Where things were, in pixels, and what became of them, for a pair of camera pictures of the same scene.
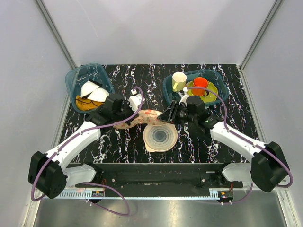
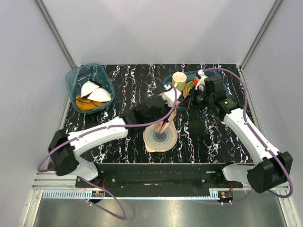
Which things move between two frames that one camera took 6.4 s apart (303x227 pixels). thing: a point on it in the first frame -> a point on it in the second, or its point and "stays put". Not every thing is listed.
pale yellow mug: x=179 y=79 stays put
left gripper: x=127 y=104 -> x=168 y=108
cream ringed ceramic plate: x=160 y=139 stays put
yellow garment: x=86 y=104 stays put
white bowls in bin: x=91 y=91 stays put
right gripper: x=170 y=115 -> x=187 y=101
